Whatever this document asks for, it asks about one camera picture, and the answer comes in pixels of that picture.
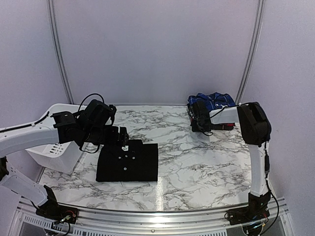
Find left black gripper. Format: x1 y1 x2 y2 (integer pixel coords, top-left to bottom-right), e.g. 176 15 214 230
82 125 128 147

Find red black plaid shirt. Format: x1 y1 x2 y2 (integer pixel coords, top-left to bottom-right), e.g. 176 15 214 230
212 123 235 131

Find blue plaid shirt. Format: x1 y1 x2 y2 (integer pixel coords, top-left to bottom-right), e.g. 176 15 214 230
188 92 236 111

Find black long sleeve shirt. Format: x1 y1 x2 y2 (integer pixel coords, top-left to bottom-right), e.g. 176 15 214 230
95 140 158 182

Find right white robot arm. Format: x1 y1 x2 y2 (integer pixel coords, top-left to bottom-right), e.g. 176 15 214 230
188 101 272 220

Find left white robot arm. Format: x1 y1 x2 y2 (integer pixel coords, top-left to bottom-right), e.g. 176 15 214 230
0 99 129 219

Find white plastic laundry basket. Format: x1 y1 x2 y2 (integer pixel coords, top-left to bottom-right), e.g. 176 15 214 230
26 103 87 173

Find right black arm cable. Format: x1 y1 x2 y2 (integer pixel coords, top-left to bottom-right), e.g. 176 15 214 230
189 94 279 222

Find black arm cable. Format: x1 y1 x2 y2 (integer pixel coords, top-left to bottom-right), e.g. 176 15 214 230
189 94 279 222
0 92 116 153

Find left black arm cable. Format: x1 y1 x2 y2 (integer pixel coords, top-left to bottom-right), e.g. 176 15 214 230
0 92 116 153

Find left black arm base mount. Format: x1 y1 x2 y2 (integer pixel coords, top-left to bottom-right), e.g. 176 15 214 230
36 204 78 224

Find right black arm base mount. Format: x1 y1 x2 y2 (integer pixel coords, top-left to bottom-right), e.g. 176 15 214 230
224 206 270 225

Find aluminium table front rail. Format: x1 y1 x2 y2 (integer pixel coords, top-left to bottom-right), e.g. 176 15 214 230
14 194 288 236

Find right aluminium wall profile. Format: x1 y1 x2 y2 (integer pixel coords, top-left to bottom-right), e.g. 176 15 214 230
235 0 265 104

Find aluminium wall profile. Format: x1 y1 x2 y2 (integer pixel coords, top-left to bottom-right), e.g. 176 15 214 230
47 0 74 104
235 0 265 104

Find left aluminium wall profile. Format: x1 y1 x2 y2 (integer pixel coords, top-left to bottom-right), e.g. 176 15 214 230
47 0 74 104

